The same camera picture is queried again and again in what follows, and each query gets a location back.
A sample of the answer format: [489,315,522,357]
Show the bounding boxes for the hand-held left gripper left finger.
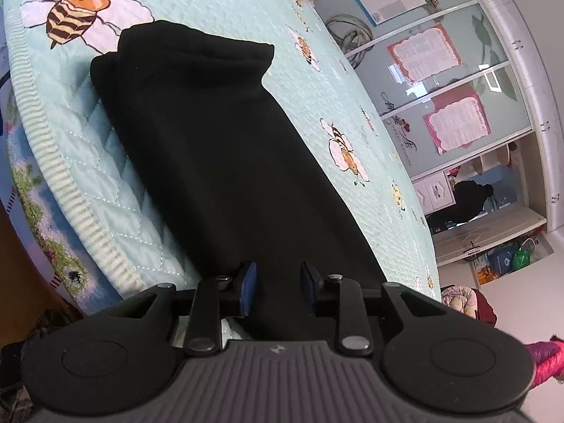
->
[103,261,258,357]

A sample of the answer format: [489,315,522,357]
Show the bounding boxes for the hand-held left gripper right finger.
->
[300,262,454,357]

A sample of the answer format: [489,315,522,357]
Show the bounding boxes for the black pants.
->
[90,20,388,344]

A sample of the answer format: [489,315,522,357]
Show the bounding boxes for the rolled floral quilt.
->
[441,286,479,318]

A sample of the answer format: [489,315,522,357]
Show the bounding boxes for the white drawer cabinet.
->
[412,170,456,216]

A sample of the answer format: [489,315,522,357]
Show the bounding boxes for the dark red blanket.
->
[471,288,498,327]

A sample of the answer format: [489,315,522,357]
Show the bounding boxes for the white door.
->
[434,209,553,267]

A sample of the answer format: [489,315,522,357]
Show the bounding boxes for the bee print quilted bedspread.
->
[2,0,441,349]

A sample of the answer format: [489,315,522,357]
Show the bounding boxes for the blue printed bag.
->
[488,247,514,276]

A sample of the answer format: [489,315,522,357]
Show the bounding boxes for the white sliding door wardrobe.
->
[311,0,564,269]

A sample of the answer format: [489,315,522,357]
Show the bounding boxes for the pink bordered paper poster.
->
[422,92,492,156]

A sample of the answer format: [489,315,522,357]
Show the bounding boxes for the blue green printed sheet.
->
[0,22,122,315]

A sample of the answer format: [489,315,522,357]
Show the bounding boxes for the orange bordered paper poster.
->
[387,24,462,84]

